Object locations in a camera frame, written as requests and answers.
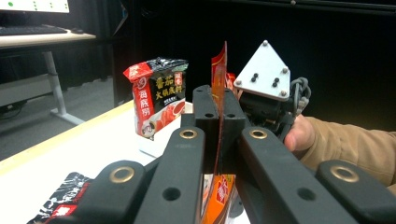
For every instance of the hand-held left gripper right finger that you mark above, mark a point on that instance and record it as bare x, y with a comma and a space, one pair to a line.
233, 115

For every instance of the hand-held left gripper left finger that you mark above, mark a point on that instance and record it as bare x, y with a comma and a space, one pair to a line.
205, 105

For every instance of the orange seasoning packet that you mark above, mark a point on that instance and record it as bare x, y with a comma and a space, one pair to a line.
218, 77

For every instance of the large red black packet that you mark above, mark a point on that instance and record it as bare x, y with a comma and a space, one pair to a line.
158, 93

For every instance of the wooden table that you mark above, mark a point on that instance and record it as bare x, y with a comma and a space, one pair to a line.
62, 137

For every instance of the black computer mouse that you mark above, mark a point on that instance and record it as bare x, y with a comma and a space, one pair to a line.
77, 30

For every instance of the desk with grey metal legs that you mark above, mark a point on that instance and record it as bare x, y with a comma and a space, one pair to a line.
53, 77

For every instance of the small red black packet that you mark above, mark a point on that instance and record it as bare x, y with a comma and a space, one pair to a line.
67, 193

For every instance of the black keyboard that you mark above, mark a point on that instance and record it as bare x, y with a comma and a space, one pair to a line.
31, 30

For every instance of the computer monitor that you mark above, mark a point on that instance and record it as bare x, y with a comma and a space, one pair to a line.
34, 5

